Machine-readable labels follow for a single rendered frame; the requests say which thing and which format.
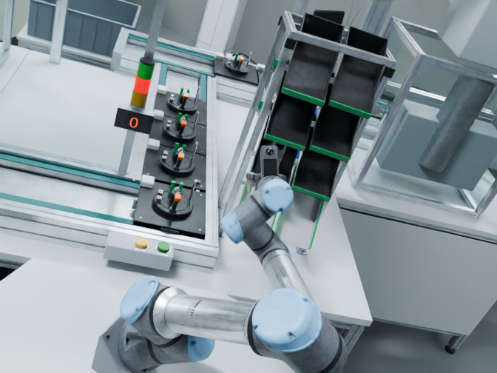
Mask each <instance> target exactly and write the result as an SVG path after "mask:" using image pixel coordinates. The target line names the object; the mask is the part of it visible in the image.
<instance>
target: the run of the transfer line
mask: <svg viewBox="0 0 497 373"><path fill-rule="evenodd" d="M214 56H215V53H211V52H209V51H205V50H201V49H198V48H195V47H190V46H187V45H184V44H179V43H176V42H173V41H169V40H166V39H163V38H158V42H157V45H156V48H155V54H154V58H153V60H154V61H155V69H157V68H158V69H160V72H162V73H165V74H166V79H168V80H171V81H176V82H179V83H182V84H188V85H191V86H193V87H197V88H198V86H200V83H204V84H207V82H211V84H212V83H213V84H216V96H217V97H220V98H224V99H228V100H231V101H236V102H239V103H242V104H247V105H251V103H252V101H253V98H254V95H255V93H256V90H257V86H256V85H253V84H248V83H245V82H242V81H237V80H234V79H231V78H227V77H223V76H220V75H216V76H214Z"/></svg>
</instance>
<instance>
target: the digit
mask: <svg viewBox="0 0 497 373"><path fill-rule="evenodd" d="M142 117H143V116H142V115H138V114H134V113H130V112H128V116H127V119H126V125H125V128H128V129H131V130H137V131H139V130H140V127H141V122H142Z"/></svg>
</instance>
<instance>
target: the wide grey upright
mask: <svg viewBox="0 0 497 373"><path fill-rule="evenodd" d="M392 4H393V0H371V1H370V3H369V5H368V8H367V10H366V11H365V14H364V16H363V19H362V21H361V24H360V26H359V29H360V30H364V31H366V32H368V33H372V34H374V35H378V34H379V31H380V30H381V28H382V25H383V23H384V21H385V18H386V16H387V14H388V12H389V9H390V8H391V5H392Z"/></svg>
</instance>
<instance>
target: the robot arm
mask: <svg viewBox="0 0 497 373"><path fill-rule="evenodd" d="M260 160H261V173H253V172H247V173H246V180H247V192H248V193H250V192H251V188H252V187H255V191H254V192H253V193H252V195H250V196H249V197H247V199H245V200H244V201H243V202H242V203H240V204H239V205H238V206H236V207H235V208H234V209H231V210H230V212H229V213H228V214H227V215H226V216H225V217H223V218H222V219H221V220H220V226H221V228H222V230H223V231H224V232H225V233H226V235H227V236H228V237H229V239H230V240H231V241H232V242H233V243H235V244H239V243H240V242H244V243H245V244H246V245H247V246H248V247H249V248H250V249H251V251H252V252H253V253H254V254H255V255H256V256H257V257H258V259H259V261H260V263H261V265H262V267H263V270H264V272H265V274H266V276H267V278H268V281H269V283H270V284H271V288H272V289H273V293H272V294H269V293H268V294H267V295H265V296H264V297H262V298H260V299H259V300H257V301H256V302H255V303H250V302H244V301H237V300H224V299H218V298H205V297H199V296H192V295H188V294H187V293H186V292H185V291H184V290H182V289H181V288H178V287H173V286H164V285H162V284H161V283H159V282H158V279H155V278H153V277H152V276H146V277H143V278H141V279H139V280H137V281H136V282H135V283H134V284H132V285H131V286H130V288H129V289H128V290H127V292H126V294H125V295H124V297H123V299H122V301H121V305H120V315H121V317H122V318H123V319H124V320H125V322H124V324H123V326H122V327H121V330H120V332H119V336H118V352H119V355H120V358H121V361H122V363H123V364H124V365H125V367H126V368H127V369H128V370H130V371H131V372H133V373H147V372H150V371H152V370H154V369H156V368H157V367H159V366H162V365H163V364H172V363H188V362H193V363H196V362H198V361H202V360H205V359H206V358H208V357H209V356H210V354H211V353H212V351H213V349H214V344H215V340H221V341H226V342H230V343H237V344H242V345H246V346H250V348H251V350H252V351H253V353H255V354H257V355H259V356H262V357H269V358H274V359H278V360H281V361H283V362H284V363H286V364H287V365H288V366H289V367H290V368H291V369H292V370H293V371H294V372H295V373H342V372H343V370H344V368H345V365H346V363H347V359H348V350H347V346H346V344H345V341H344V340H343V338H342V336H341V335H340V333H339V332H338V331H337V330H336V329H335V328H334V325H333V324H332V322H331V321H329V320H327V319H326V318H325V316H324V315H323V314H322V313H321V312H320V310H319V308H318V306H317V304H316V303H315V301H314V299H313V297H312V295H311V293H310V292H309V290H308V287H307V286H306V285H305V282H304V280H303V279H302V277H301V275H300V273H299V271H298V269H297V268H296V266H295V264H294V262H293V261H292V259H291V252H290V251H289V249H288V247H287V246H286V245H285V243H283V242H282V241H281V240H280V238H279V237H278V236H277V234H276V233H275V232H274V231H273V229H272V228H271V227H270V226H269V225H268V224H267V223H266V221H267V220H269V219H270V218H271V217H272V216H274V215H275V214H276V213H278V212H282V211H285V210H287V208H289V207H290V205H291V204H292V201H293V197H294V196H293V192H292V190H291V187H290V185H289V184H288V183H287V182H286V176H285V175H281V174H279V164H278V147H277V146H261V149H260Z"/></svg>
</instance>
